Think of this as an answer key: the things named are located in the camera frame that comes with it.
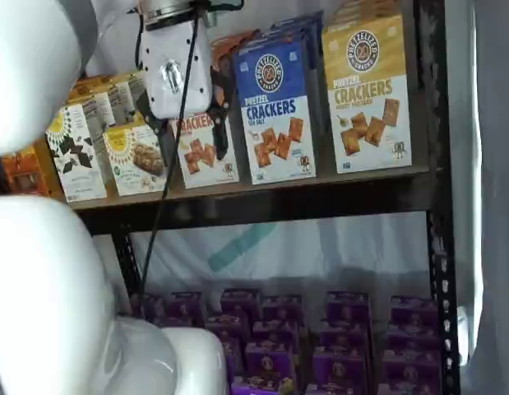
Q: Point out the black metal rack frame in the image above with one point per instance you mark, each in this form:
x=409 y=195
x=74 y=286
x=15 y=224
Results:
x=279 y=207

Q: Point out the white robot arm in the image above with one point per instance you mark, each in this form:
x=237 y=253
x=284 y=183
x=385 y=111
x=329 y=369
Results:
x=40 y=288

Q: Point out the orange white pretzel crackers box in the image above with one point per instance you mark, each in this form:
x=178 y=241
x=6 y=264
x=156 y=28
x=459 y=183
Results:
x=223 y=49
x=196 y=164

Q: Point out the purple Annie's box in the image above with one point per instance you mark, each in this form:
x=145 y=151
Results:
x=186 y=306
x=411 y=368
x=240 y=302
x=226 y=328
x=334 y=389
x=414 y=310
x=264 y=387
x=269 y=362
x=235 y=358
x=344 y=334
x=409 y=389
x=348 y=306
x=412 y=337
x=282 y=308
x=339 y=366
x=276 y=332
x=155 y=306

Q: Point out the Simple Mills almond bars box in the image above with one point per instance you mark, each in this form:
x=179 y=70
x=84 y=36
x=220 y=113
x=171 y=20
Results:
x=130 y=173

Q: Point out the Simple Mills sweet thins box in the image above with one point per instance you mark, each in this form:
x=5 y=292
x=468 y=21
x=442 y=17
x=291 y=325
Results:
x=73 y=173
x=135 y=88
x=121 y=107

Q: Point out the white fabric curtain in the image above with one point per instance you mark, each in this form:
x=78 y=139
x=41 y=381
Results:
x=488 y=205

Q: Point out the yellow white pretzel crackers box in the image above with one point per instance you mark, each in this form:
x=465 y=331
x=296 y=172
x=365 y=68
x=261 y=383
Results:
x=369 y=123
x=361 y=14

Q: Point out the wooden shelf board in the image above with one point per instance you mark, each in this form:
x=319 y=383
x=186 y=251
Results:
x=328 y=177

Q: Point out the dark metal wooden shelf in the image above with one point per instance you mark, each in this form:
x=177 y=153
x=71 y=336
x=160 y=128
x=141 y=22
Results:
x=320 y=247

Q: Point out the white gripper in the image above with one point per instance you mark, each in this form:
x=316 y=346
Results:
x=159 y=45

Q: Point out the brown orange snack box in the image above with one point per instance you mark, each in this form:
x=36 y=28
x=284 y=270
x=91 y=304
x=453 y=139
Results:
x=26 y=173

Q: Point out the blue white pretzel crackers box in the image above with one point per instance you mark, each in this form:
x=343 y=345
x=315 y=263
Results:
x=303 y=20
x=274 y=123
x=279 y=36

